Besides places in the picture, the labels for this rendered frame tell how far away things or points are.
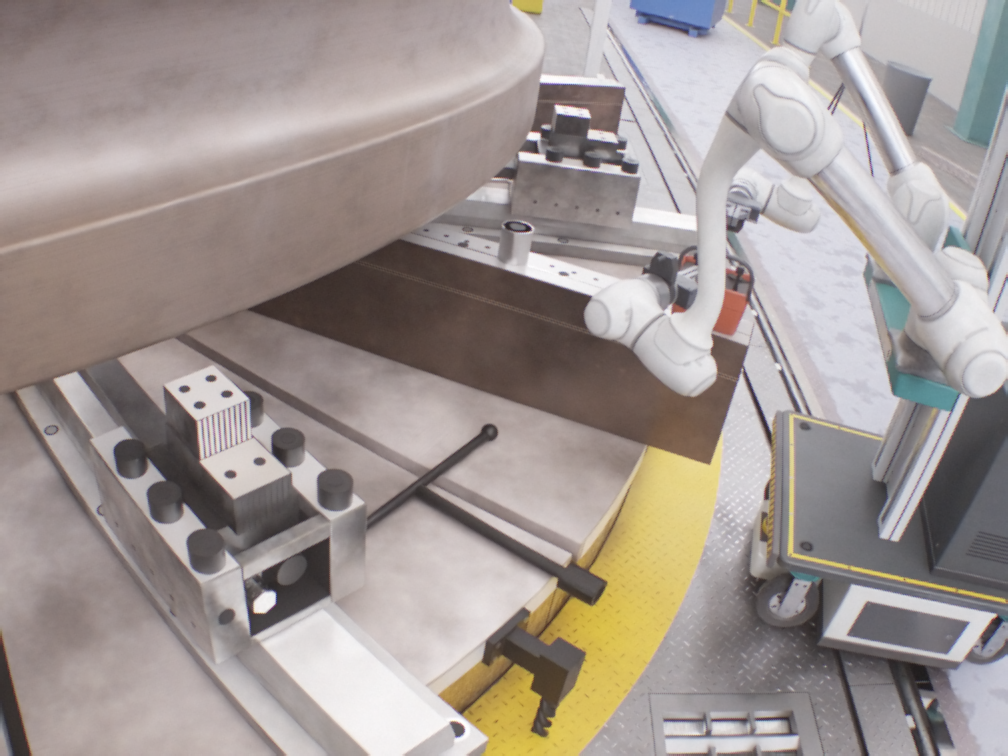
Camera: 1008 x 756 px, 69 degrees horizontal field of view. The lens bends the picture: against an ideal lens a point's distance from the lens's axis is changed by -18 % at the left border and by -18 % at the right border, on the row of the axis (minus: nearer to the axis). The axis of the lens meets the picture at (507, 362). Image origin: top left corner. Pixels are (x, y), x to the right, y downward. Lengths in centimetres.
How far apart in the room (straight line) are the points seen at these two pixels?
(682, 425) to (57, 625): 162
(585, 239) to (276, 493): 213
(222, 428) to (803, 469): 161
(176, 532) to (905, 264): 134
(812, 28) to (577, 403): 121
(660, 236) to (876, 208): 192
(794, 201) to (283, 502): 162
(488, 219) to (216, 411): 201
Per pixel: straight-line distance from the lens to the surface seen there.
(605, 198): 318
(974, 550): 231
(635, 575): 244
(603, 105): 446
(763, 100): 142
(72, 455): 215
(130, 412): 186
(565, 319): 226
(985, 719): 257
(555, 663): 176
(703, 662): 228
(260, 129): 167
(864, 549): 230
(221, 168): 158
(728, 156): 166
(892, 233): 156
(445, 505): 201
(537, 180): 313
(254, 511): 143
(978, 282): 185
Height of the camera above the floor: 168
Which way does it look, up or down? 32 degrees down
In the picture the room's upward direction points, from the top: 9 degrees clockwise
